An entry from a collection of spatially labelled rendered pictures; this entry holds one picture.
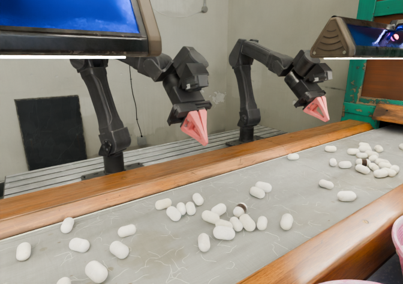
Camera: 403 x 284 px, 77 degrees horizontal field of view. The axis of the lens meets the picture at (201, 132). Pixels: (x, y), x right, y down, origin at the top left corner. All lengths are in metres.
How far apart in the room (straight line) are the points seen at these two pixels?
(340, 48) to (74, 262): 0.56
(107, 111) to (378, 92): 1.12
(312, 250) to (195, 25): 2.63
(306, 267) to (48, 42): 0.39
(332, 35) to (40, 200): 0.64
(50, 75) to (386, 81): 2.21
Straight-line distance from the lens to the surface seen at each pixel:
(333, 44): 0.54
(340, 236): 0.49
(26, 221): 0.58
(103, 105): 0.82
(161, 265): 0.44
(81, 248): 0.48
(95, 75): 0.82
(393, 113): 1.28
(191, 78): 0.57
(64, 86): 2.41
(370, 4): 1.40
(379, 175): 0.81
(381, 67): 1.36
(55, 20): 0.26
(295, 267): 0.41
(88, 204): 0.59
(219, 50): 3.05
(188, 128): 0.61
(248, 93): 1.13
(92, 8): 0.27
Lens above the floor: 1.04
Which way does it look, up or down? 16 degrees down
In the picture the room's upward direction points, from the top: straight up
